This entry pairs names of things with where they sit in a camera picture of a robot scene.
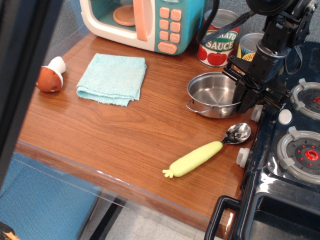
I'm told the metal table leg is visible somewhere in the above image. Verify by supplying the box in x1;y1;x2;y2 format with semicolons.
79;195;127;240

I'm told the tomato sauce can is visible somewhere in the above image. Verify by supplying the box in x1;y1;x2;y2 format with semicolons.
197;9;240;67

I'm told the white stove knob middle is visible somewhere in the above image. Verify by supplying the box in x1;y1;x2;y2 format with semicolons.
251;104;264;123

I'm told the brown plush mushroom toy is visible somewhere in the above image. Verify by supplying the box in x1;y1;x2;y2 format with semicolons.
35;56;66;93

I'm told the white stove knob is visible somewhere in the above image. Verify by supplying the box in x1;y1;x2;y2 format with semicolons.
236;147;250;168
251;104;264;123

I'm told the black braided cable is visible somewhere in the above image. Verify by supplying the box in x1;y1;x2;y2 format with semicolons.
196;0;256;45

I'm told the teal toy microwave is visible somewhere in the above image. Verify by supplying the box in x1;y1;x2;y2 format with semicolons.
80;0;205;56

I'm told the light blue folded cloth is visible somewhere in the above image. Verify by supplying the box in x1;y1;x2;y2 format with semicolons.
76;53;147;107

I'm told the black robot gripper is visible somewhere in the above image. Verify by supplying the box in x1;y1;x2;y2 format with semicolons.
222;40;292;114

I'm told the pineapple slices can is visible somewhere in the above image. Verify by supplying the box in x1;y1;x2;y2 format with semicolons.
236;32;264;62

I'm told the black toy stove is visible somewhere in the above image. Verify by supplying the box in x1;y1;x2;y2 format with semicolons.
205;42;320;240

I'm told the spoon with yellow handle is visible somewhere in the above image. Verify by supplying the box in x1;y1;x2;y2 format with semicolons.
162;122;252;178

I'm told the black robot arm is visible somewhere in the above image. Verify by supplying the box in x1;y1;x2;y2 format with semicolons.
222;0;318;114

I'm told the white stove knob front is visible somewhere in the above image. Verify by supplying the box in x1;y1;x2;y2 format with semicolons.
236;147;250;168

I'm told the stainless steel pot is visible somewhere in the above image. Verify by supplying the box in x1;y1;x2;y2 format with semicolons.
186;72;240;119

